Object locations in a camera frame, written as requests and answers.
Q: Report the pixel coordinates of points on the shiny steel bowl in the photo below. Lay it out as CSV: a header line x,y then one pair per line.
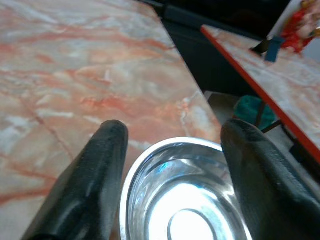
x,y
180,175

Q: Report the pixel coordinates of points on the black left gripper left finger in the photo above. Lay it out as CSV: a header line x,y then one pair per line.
x,y
95,175

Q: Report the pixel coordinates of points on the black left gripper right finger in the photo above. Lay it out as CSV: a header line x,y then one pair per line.
x,y
262,187

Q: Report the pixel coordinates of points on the black metal table leg frame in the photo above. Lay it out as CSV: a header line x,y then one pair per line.
x,y
273,125

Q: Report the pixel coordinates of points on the black phone stand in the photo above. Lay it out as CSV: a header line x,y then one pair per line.
x,y
272,48

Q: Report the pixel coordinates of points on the teal green fabric item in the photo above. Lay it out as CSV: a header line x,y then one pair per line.
x,y
248,110

